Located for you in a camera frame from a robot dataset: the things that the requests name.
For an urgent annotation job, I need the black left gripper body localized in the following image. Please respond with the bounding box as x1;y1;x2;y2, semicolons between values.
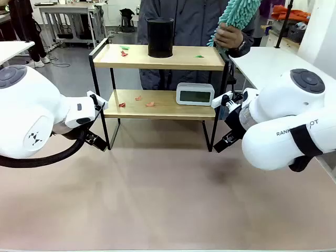
52;122;93;143

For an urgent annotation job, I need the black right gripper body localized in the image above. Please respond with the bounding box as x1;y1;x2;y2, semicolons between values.
225;104;248;140

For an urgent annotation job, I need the white digital clock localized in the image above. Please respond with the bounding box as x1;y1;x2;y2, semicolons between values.
175;82;214;107

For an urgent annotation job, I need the teal chenille duster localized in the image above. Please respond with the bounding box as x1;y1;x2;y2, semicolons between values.
206;0;261;60

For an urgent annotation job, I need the black cylindrical container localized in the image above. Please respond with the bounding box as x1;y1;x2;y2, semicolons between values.
146;17;175;59

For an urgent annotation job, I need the person's left forearm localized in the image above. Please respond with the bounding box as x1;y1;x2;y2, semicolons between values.
227;35;256;59

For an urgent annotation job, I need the person's left hand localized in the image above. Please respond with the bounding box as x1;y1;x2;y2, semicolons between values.
214;22;244;51

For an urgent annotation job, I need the large white side table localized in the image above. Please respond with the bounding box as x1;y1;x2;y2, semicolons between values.
227;46;300;91

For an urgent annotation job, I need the small white side table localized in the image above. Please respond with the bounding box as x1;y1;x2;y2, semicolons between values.
0;40;36;67

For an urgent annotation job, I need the grey storage crate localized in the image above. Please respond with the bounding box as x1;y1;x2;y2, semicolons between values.
287;22;308;44

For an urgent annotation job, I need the person in dark grey jacket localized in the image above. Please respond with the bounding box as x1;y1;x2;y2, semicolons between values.
136;0;256;91

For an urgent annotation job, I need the black stand pole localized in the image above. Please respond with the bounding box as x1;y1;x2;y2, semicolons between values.
274;0;295;49

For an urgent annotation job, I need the bystander in purple top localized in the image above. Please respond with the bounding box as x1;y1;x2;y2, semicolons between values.
258;0;279;27

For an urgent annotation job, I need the bystander in black clothes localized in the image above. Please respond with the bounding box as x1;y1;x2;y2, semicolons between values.
7;0;51;68

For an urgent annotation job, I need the orange cloth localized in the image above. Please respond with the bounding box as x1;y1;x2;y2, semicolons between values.
270;5;312;24

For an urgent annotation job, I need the grey workbench desk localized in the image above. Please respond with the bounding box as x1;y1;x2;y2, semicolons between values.
33;2;108;50

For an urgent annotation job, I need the black bag on stool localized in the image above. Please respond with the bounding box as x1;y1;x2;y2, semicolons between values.
119;8;137;34

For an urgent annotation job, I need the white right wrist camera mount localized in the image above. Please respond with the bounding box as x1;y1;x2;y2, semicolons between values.
212;91;244;108

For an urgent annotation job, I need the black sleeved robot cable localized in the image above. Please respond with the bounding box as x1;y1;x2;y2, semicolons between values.
0;125;91;169

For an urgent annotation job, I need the black strap on arm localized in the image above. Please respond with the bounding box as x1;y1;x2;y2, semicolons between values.
288;122;324;173

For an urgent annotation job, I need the two-tier wooden black-frame shelf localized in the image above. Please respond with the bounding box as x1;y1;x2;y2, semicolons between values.
88;37;230;153

